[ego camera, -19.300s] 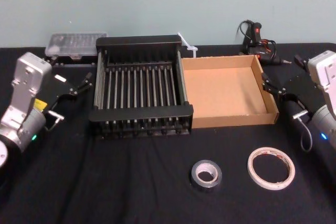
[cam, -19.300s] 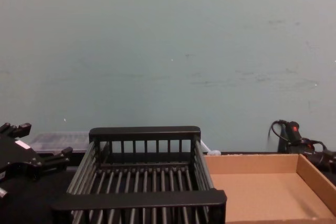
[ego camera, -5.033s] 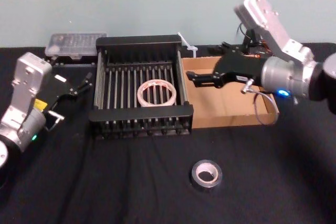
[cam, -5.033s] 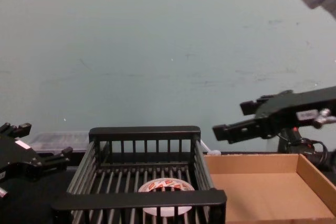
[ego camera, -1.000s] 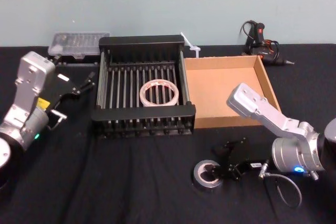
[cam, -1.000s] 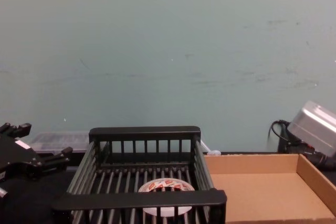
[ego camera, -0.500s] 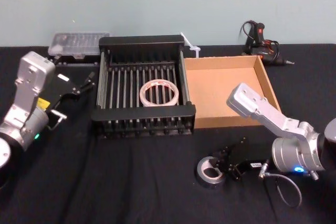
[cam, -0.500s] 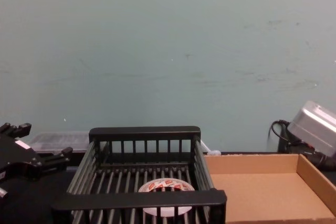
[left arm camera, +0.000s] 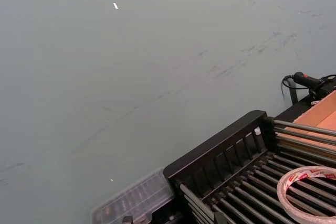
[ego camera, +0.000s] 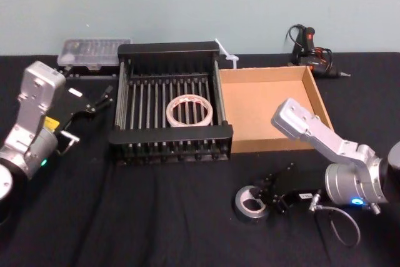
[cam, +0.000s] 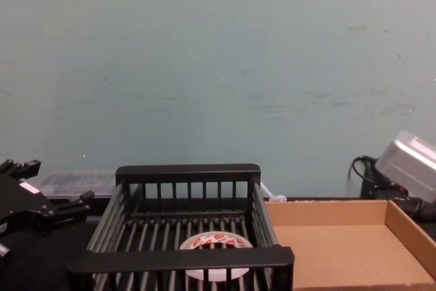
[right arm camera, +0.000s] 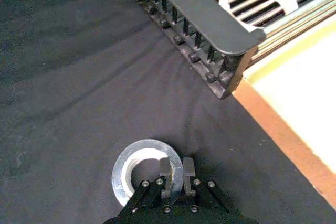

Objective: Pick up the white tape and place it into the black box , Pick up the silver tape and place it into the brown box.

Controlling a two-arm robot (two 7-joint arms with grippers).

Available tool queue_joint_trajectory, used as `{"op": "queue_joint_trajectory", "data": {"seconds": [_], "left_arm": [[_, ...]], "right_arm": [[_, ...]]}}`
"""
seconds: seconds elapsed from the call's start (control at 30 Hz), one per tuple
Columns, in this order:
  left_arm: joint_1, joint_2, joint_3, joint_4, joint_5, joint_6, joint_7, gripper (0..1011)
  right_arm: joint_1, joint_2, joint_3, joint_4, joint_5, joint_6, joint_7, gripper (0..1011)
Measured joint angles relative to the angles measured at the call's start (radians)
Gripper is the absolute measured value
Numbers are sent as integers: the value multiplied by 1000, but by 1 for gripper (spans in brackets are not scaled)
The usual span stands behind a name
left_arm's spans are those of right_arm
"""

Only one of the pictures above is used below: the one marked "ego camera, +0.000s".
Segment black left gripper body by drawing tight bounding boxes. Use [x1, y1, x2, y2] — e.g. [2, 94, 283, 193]
[43, 86, 97, 133]

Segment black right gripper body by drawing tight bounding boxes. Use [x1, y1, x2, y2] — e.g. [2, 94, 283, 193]
[274, 166, 329, 210]

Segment silver tape roll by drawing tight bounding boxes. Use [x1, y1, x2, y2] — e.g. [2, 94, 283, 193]
[234, 185, 271, 226]

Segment white tape roll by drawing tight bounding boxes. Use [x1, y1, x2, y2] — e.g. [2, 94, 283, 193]
[165, 94, 214, 128]

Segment clear plastic case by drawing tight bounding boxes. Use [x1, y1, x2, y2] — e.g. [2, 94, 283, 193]
[57, 38, 134, 73]

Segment black rack with steel bars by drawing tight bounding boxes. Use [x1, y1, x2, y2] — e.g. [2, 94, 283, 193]
[107, 41, 235, 167]

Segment shallow brown cardboard tray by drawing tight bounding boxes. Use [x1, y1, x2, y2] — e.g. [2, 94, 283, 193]
[219, 64, 334, 154]

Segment black table cloth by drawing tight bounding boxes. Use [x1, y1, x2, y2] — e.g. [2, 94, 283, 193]
[0, 50, 400, 267]

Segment small white three-armed plastic piece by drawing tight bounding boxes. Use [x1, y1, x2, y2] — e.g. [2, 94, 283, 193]
[213, 38, 241, 70]

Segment thin dark right gripper cable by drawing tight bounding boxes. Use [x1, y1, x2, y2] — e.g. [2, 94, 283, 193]
[307, 188, 363, 248]

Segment pale wall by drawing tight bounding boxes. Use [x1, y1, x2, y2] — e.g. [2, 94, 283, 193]
[0, 0, 400, 58]

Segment black corded tool red switch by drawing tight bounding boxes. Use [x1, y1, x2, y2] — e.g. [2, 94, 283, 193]
[285, 24, 351, 79]

